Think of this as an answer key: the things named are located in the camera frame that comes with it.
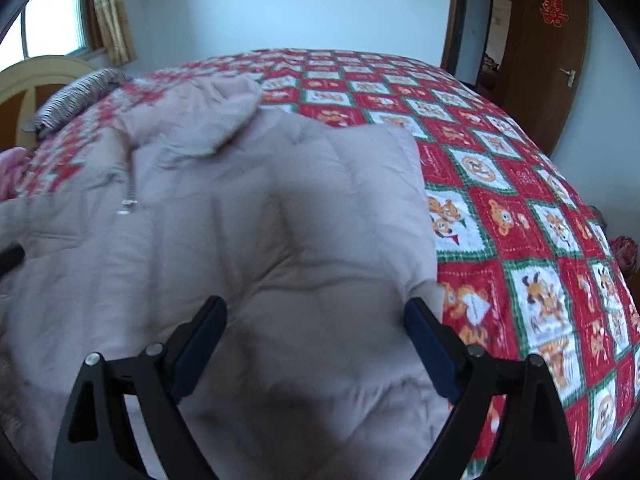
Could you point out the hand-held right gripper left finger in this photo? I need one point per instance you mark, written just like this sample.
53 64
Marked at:
202 342

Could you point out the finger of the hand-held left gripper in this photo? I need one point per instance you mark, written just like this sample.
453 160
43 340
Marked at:
11 256

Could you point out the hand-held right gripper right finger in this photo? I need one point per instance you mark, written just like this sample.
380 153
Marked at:
427 347

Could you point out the beige puffer jacket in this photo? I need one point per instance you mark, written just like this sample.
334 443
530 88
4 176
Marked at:
300 210

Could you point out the pink quilt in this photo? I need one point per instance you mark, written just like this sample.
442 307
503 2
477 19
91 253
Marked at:
11 172

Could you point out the red checkered printed blanket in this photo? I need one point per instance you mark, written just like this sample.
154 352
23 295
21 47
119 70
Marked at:
500 210

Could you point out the cream wooden headboard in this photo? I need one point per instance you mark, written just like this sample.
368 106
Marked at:
20 85

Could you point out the striped pillow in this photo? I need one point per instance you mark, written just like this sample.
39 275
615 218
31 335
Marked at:
75 95

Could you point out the red patterned cloth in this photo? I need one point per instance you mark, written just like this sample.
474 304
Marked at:
627 255

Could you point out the window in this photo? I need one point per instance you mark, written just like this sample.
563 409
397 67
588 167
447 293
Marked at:
50 25

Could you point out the yellow curtain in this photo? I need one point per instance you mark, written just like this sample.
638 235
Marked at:
112 15

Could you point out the brown wooden door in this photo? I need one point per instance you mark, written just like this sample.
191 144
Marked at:
540 70

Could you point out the red paper door decoration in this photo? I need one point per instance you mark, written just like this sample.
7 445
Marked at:
552 10

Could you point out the brown door frame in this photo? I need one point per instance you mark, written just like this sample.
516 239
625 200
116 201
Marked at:
455 25

